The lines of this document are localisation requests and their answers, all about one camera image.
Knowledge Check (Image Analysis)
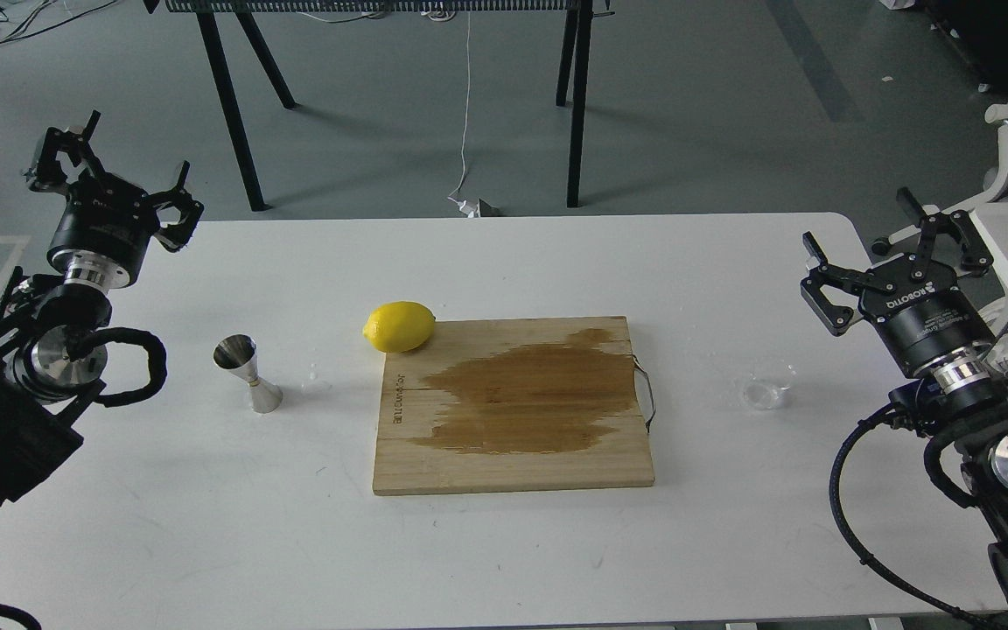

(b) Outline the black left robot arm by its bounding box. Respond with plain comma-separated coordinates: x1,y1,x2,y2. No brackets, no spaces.
0,112,204,507

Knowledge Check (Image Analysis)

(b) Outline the yellow lemon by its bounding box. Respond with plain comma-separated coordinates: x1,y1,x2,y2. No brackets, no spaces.
361,302,436,354

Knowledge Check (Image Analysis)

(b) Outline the wooden cutting board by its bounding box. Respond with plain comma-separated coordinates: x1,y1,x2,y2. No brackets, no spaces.
372,316,655,497

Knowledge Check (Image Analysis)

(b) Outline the small clear glass cup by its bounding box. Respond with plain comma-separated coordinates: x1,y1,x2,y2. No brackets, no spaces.
738,358,797,411

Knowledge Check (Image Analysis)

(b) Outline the steel double jigger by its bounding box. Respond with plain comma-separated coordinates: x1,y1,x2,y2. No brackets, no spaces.
213,334,284,415

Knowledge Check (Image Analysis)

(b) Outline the black metal frame table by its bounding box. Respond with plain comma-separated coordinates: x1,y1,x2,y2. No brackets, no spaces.
142,0,617,213

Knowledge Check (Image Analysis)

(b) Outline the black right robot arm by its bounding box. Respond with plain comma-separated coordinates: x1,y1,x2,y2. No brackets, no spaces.
800,188,1008,629

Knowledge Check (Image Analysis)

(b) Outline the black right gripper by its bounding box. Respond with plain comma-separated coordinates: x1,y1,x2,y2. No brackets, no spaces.
800,186,999,379

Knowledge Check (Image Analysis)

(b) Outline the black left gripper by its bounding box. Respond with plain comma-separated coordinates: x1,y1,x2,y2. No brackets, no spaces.
24,110,204,288

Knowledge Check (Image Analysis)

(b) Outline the white hanging cable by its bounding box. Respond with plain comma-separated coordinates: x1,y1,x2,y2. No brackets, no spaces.
446,10,500,218

